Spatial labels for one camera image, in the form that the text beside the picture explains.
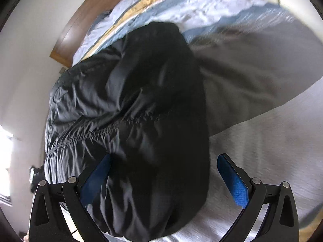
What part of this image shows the grey pillow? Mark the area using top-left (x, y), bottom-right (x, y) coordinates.
top-left (88, 10), bottom-right (113, 35)

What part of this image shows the black puffer jacket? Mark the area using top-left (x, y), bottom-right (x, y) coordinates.
top-left (44, 21), bottom-right (211, 241)

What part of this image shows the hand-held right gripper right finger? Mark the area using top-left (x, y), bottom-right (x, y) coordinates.
top-left (217, 153), bottom-right (300, 242)

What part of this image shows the wooden headboard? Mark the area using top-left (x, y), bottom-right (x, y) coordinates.
top-left (50, 0), bottom-right (248, 67)

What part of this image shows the bright window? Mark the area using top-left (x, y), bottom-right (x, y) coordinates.
top-left (0, 125), bottom-right (21, 205)

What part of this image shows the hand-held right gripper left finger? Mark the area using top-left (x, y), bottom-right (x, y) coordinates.
top-left (28, 153), bottom-right (112, 242)

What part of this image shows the striped duvet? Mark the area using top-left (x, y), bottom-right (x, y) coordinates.
top-left (73, 0), bottom-right (323, 242)

